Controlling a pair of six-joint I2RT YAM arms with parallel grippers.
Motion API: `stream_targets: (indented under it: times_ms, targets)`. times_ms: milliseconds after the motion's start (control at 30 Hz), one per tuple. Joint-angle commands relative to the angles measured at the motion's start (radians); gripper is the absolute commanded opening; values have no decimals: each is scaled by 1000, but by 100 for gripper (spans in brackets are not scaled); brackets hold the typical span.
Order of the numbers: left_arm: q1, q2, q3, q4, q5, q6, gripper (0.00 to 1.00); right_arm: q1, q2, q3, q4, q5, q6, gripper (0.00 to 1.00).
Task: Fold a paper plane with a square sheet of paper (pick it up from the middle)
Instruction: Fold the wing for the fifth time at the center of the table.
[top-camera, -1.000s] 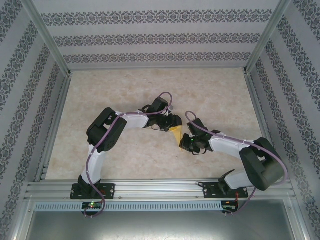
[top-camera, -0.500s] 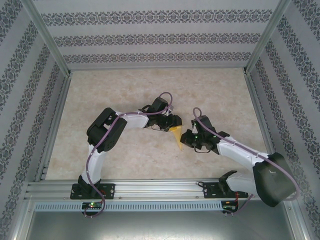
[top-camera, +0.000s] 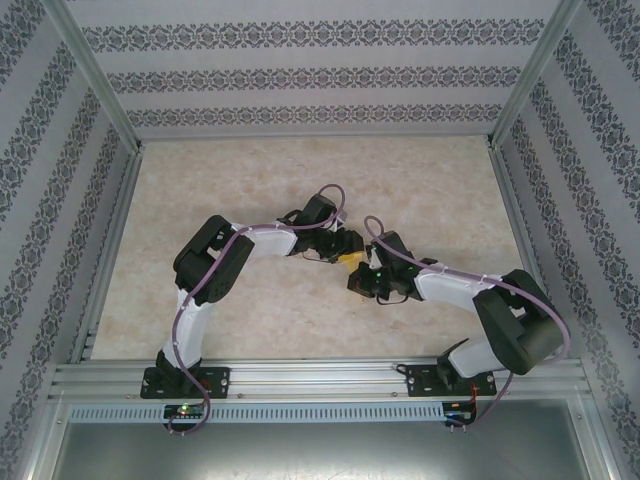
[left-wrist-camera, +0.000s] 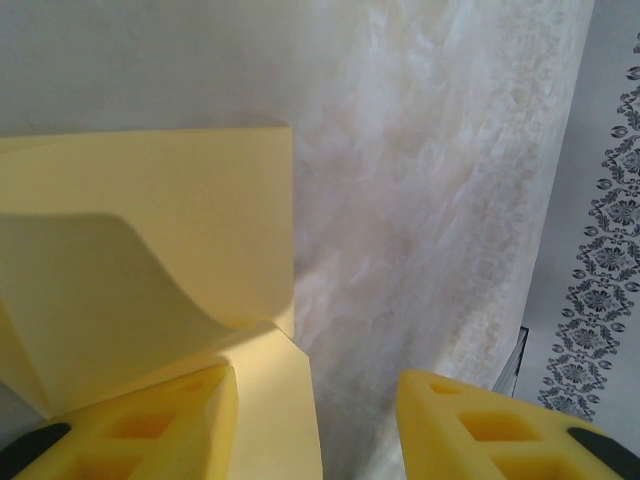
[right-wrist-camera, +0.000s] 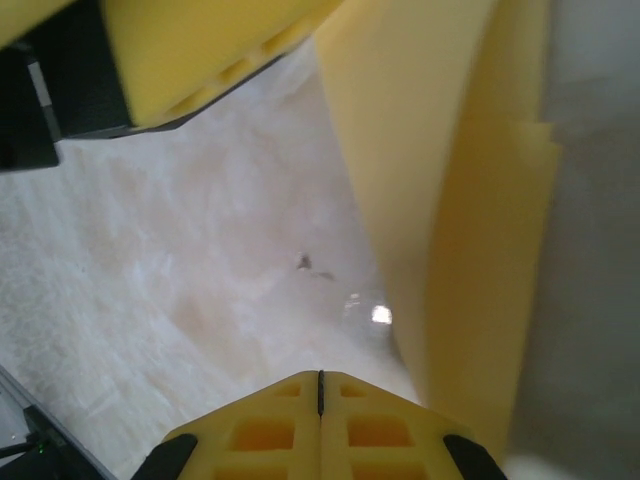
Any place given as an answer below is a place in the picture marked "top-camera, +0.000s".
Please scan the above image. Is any yellow square paper sheet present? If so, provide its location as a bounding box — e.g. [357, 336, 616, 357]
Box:
[337, 249, 375, 305]

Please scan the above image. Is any grey metal sheet panel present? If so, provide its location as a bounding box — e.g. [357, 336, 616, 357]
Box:
[29, 422, 614, 480]

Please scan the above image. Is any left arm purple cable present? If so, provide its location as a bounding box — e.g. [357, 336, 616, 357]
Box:
[171, 183, 350, 436]

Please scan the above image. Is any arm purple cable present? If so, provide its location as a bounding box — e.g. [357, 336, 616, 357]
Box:
[171, 183, 350, 436]
[363, 215, 573, 431]

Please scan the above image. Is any aluminium mounting rail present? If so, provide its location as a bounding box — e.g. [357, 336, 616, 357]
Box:
[47, 355, 594, 401]

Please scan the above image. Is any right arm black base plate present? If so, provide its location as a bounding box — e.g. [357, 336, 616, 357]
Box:
[405, 363, 497, 399]

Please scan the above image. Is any slotted grey cable duct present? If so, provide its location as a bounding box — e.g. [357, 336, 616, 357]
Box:
[67, 403, 446, 424]

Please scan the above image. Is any aluminium side rail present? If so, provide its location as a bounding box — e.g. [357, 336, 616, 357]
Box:
[69, 147, 146, 364]
[487, 142, 569, 359]

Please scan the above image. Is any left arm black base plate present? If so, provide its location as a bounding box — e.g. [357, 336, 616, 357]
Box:
[140, 367, 232, 400]

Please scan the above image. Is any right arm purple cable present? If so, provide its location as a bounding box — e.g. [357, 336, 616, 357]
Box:
[363, 215, 573, 431]

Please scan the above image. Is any aluminium frame post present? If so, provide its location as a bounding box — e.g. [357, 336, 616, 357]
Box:
[42, 0, 145, 151]
[485, 0, 585, 149]

